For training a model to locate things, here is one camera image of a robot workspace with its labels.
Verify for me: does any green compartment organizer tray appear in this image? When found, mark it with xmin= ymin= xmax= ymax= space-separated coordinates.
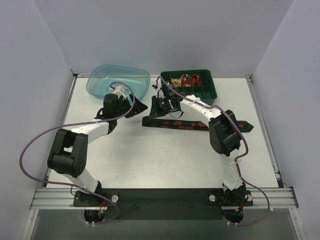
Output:
xmin=160 ymin=69 xmax=218 ymax=105

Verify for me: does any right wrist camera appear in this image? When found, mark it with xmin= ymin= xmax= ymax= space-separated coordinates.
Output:
xmin=151 ymin=77 xmax=170 ymax=98

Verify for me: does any purple cable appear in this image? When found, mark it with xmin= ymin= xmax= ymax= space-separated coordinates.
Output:
xmin=156 ymin=76 xmax=273 ymax=227
xmin=19 ymin=81 xmax=137 ymax=225

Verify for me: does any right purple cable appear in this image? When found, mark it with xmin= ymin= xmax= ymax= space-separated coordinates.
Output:
xmin=156 ymin=76 xmax=273 ymax=227

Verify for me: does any beige patterned rolled tie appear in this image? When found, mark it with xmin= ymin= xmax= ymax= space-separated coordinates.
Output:
xmin=171 ymin=77 xmax=182 ymax=88

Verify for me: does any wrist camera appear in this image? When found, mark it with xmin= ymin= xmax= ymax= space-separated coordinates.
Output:
xmin=109 ymin=84 xmax=130 ymax=98
xmin=151 ymin=77 xmax=170 ymax=98

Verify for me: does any teal transparent plastic tub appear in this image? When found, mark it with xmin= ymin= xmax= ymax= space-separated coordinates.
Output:
xmin=86 ymin=65 xmax=151 ymax=101

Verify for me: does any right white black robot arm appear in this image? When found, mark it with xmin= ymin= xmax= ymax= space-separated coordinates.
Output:
xmin=142 ymin=84 xmax=252 ymax=206

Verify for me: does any orange red rolled tie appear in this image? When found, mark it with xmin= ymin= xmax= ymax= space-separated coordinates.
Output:
xmin=191 ymin=73 xmax=202 ymax=87

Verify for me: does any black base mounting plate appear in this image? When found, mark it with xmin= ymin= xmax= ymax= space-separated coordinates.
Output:
xmin=84 ymin=188 xmax=245 ymax=222

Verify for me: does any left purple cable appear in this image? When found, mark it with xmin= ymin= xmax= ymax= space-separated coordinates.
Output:
xmin=19 ymin=81 xmax=137 ymax=225

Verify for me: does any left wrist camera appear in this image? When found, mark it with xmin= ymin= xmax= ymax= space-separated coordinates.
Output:
xmin=109 ymin=84 xmax=130 ymax=98

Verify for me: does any black orange floral necktie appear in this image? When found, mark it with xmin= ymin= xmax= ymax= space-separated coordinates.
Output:
xmin=141 ymin=115 xmax=254 ymax=133

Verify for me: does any red black rolled tie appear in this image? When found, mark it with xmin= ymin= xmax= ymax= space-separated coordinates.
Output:
xmin=180 ymin=73 xmax=192 ymax=87

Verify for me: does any aluminium extrusion rail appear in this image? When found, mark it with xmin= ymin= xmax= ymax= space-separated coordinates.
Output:
xmin=30 ymin=188 xmax=299 ymax=210

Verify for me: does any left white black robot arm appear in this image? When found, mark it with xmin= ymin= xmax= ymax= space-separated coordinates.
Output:
xmin=47 ymin=93 xmax=148 ymax=194

